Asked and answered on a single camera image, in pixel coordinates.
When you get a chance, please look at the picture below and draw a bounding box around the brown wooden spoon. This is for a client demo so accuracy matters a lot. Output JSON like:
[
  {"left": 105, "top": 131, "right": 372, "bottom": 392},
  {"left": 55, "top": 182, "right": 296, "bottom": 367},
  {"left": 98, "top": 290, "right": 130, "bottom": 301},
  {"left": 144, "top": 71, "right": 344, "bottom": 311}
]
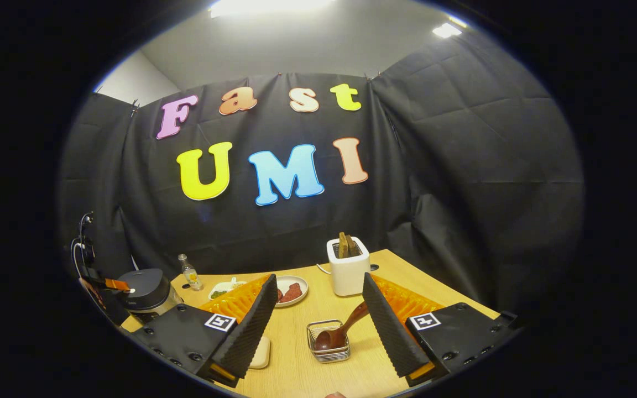
[{"left": 314, "top": 301, "right": 370, "bottom": 352}]

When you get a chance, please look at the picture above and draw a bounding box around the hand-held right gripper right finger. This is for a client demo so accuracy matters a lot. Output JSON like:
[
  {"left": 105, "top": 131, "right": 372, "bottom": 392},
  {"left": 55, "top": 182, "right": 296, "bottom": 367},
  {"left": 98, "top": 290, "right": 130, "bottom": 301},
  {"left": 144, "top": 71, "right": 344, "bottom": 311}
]
[{"left": 362, "top": 273, "right": 518, "bottom": 387}]

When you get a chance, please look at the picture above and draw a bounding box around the black backdrop cloth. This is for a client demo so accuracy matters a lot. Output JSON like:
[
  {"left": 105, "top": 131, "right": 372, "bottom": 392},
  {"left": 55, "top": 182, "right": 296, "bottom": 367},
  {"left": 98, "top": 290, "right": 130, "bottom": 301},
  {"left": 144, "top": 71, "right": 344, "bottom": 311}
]
[{"left": 56, "top": 30, "right": 584, "bottom": 316}]

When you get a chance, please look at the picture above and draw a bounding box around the white toaster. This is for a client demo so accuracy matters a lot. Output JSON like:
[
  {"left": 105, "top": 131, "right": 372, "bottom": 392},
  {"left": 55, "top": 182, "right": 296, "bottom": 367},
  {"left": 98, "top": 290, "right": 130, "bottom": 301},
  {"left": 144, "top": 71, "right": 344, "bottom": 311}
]
[{"left": 326, "top": 237, "right": 371, "bottom": 297}]

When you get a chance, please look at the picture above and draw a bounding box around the white round plate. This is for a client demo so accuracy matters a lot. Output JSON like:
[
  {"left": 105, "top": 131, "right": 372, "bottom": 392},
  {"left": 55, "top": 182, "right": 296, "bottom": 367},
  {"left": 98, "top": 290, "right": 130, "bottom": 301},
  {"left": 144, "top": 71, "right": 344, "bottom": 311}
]
[{"left": 271, "top": 275, "right": 309, "bottom": 308}]

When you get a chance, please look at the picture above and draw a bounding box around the clear container of white rice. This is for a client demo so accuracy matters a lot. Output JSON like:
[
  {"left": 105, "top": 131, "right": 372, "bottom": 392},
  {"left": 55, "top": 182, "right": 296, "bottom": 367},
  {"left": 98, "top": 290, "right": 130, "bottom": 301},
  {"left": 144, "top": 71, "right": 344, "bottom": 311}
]
[{"left": 249, "top": 336, "right": 271, "bottom": 370}]

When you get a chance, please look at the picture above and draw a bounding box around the small glass bottle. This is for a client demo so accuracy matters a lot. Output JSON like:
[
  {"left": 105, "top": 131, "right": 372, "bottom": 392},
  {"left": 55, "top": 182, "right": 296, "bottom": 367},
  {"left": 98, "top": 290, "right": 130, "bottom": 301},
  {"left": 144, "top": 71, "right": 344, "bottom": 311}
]
[{"left": 178, "top": 254, "right": 204, "bottom": 292}]

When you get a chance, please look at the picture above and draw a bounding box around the large ceiling light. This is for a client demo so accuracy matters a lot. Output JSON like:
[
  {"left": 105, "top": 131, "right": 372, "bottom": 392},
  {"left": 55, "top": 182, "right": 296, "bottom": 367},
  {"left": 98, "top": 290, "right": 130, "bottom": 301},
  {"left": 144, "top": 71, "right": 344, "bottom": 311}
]
[{"left": 208, "top": 0, "right": 336, "bottom": 18}]

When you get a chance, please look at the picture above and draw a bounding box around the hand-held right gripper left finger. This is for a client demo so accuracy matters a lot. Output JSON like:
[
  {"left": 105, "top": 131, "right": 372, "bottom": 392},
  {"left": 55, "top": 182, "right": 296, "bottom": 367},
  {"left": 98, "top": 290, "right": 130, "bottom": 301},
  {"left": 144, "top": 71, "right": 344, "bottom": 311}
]
[{"left": 128, "top": 274, "right": 279, "bottom": 387}]

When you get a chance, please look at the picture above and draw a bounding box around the white divided seasoning dish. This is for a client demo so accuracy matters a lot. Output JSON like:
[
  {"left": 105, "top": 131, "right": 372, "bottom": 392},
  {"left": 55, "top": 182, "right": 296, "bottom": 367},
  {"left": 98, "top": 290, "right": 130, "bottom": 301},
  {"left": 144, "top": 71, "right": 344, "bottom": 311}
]
[{"left": 208, "top": 277, "right": 248, "bottom": 301}]

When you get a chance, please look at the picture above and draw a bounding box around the metal wire chopstick holder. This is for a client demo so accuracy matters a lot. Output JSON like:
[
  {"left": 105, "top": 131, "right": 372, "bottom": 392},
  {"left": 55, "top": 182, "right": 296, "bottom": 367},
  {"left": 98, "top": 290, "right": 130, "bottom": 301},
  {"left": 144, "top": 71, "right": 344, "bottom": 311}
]
[{"left": 306, "top": 319, "right": 351, "bottom": 364}]

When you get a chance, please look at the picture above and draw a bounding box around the dark grey rice cooker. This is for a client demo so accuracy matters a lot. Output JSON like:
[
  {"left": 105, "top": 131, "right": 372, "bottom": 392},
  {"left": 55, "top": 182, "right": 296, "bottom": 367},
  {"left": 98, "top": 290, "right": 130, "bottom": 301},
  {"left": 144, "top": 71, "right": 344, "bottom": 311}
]
[{"left": 115, "top": 268, "right": 184, "bottom": 326}]

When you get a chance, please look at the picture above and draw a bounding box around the small ceiling light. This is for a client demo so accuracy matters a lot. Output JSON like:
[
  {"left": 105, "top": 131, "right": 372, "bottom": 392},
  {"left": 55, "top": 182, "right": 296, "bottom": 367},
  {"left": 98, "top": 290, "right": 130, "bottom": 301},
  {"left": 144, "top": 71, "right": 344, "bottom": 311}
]
[{"left": 432, "top": 22, "right": 463, "bottom": 39}]

